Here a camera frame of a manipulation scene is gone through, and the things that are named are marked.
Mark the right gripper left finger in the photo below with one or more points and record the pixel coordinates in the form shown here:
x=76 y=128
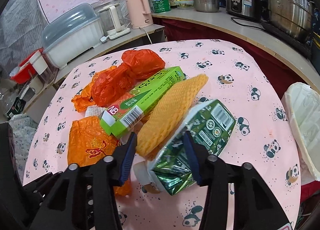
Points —
x=83 y=197

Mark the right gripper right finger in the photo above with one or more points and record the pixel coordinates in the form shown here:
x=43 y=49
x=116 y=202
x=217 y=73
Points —
x=255 y=206

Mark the orange printed plastic bag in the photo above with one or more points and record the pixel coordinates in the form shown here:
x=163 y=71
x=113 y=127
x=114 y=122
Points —
x=88 y=142

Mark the green crushed carton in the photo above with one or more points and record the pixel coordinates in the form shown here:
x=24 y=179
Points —
x=203 y=132

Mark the orange foam fruit net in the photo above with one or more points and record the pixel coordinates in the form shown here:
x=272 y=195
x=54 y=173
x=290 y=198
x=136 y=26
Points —
x=167 y=113

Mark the red plastic bag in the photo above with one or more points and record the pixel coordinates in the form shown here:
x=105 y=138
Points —
x=137 y=65

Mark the white lined trash bin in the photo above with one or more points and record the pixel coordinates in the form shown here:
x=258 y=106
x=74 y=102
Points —
x=301 y=105

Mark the pink panda tablecloth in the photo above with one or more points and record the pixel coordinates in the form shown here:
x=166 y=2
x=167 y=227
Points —
x=254 y=128

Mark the red white container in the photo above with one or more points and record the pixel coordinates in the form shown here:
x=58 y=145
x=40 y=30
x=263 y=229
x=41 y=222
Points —
x=34 y=64

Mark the black induction cooker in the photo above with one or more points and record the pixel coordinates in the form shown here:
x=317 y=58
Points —
x=300 y=45

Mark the white dish drainer box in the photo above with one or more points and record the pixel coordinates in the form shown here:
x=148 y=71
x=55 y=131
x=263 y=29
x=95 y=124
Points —
x=71 y=34

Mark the stacked blue yellow bowls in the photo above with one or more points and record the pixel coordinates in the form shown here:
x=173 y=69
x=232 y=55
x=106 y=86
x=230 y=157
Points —
x=315 y=52

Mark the white glass kettle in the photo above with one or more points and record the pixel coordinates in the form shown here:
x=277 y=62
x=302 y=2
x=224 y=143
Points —
x=113 y=22

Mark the pink electric kettle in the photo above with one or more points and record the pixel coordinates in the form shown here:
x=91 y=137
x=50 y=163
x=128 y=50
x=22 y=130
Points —
x=139 y=13

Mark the large steel steamer pot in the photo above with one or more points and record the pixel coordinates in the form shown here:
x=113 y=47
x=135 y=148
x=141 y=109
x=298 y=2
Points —
x=293 y=17

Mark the small steel pot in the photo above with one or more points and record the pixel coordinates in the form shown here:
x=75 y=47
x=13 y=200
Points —
x=207 y=6

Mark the green milk powder can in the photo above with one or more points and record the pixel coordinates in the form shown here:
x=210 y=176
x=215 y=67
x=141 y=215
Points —
x=159 y=6

